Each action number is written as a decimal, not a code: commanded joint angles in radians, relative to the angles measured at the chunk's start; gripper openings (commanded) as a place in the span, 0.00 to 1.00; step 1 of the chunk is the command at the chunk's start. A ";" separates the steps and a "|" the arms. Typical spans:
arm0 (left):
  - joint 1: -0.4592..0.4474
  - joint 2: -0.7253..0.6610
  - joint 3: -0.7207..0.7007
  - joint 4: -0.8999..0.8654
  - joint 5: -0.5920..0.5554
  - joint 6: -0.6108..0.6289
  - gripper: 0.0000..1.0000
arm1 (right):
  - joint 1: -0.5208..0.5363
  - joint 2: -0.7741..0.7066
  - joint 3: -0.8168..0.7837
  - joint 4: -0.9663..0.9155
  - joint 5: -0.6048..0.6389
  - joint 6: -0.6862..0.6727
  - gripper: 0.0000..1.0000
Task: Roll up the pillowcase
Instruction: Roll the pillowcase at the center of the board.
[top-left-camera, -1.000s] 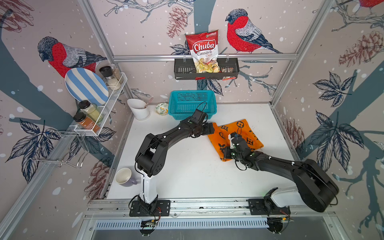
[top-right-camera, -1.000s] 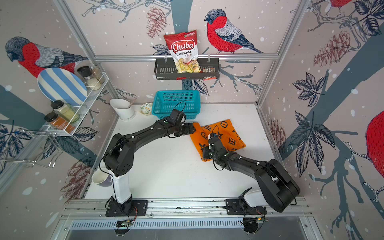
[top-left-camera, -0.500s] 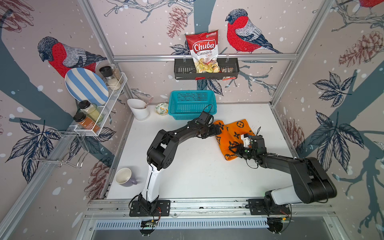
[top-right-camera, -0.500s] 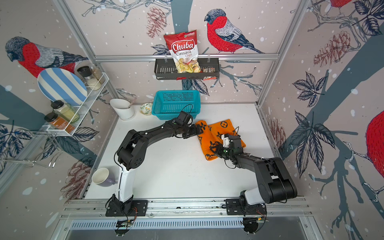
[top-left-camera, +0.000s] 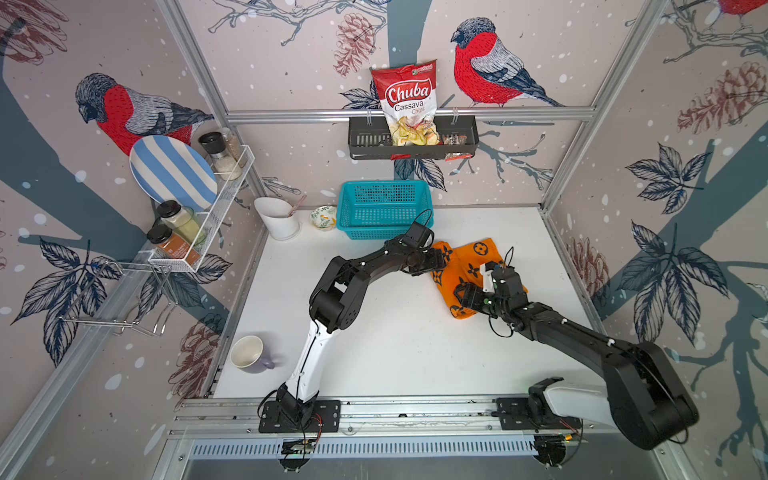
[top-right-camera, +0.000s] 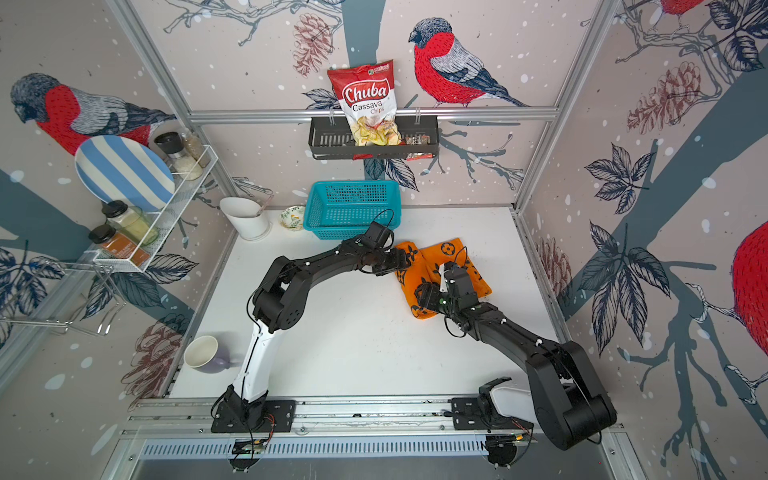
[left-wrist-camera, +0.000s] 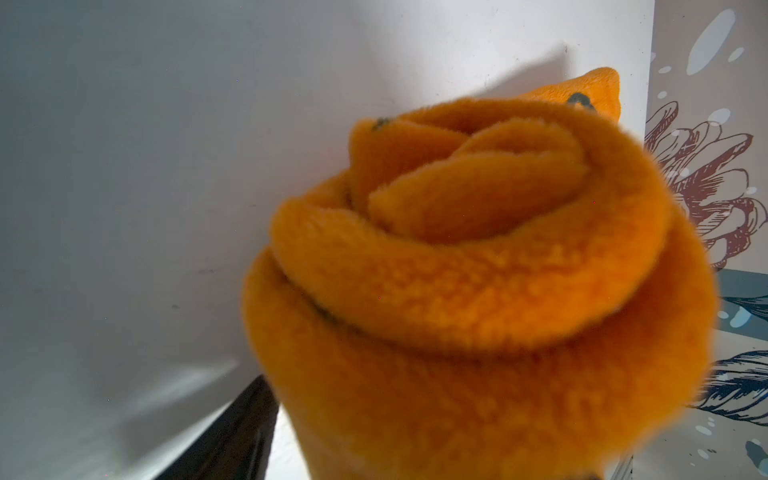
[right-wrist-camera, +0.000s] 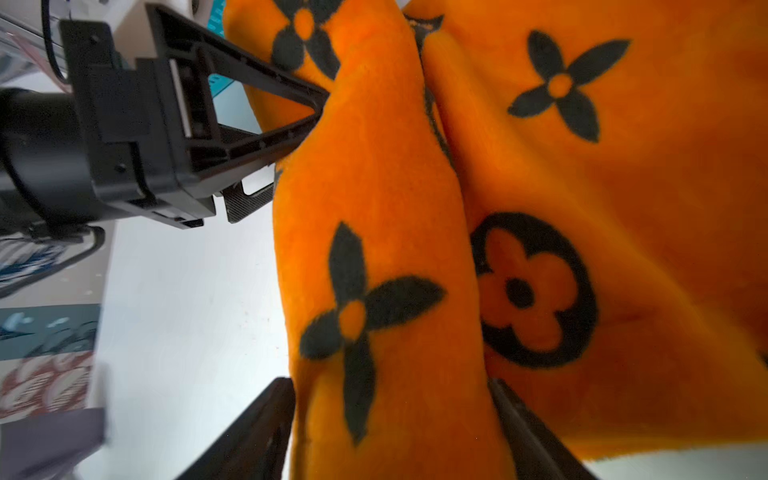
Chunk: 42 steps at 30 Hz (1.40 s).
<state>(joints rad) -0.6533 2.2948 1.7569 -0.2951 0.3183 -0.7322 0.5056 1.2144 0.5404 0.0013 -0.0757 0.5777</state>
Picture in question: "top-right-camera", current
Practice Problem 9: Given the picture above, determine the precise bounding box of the black hanging wire basket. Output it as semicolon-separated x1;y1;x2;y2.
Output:
308;116;439;160

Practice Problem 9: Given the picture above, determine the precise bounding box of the red Chuba chips bag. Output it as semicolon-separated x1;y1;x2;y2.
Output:
328;60;402;147

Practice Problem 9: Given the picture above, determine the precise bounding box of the orange spice jar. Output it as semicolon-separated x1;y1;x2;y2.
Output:
88;224;150;267

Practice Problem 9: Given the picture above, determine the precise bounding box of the teal plastic basket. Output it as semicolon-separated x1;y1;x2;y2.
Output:
303;180;402;240

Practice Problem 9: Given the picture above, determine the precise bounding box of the white mug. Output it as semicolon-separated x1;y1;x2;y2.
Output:
183;335;230;374

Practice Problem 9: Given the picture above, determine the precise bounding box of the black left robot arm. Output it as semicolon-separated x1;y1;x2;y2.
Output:
223;231;412;416

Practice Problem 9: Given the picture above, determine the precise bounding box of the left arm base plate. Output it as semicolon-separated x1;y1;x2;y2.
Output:
211;399;297;434

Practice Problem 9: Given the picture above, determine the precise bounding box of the small glass spice jar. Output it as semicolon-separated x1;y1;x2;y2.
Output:
180;130;209;168

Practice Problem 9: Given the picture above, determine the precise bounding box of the black lid spice jar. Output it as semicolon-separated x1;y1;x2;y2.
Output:
154;131;203;181

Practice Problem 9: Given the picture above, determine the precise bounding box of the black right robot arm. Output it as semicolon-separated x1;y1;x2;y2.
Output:
415;262;617;450

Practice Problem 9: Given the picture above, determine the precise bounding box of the metal hook rack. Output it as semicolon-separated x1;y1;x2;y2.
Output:
1;257;127;336

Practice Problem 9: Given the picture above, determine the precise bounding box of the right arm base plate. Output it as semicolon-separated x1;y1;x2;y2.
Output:
443;396;534;431

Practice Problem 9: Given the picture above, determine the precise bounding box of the orange patterned pillowcase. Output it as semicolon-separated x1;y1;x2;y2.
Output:
395;239;508;343

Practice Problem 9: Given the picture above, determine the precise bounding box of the green spice jar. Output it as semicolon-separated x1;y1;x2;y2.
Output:
101;200;159;246

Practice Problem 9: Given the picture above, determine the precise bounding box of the small patterned bowl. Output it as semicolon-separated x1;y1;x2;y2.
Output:
280;206;305;231

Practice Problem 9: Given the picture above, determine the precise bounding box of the blue white striped plate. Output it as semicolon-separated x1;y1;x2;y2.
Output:
75;135;176;212

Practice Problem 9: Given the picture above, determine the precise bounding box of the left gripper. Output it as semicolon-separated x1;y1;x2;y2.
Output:
372;248;414;277

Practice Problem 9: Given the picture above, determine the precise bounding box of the white ceramic utensil cup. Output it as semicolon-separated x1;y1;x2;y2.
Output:
219;197;272;241

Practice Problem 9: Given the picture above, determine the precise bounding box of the white wire wall shelf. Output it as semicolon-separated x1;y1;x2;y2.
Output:
93;145;219;272

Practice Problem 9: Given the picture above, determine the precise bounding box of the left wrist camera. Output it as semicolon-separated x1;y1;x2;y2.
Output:
361;221;394;250

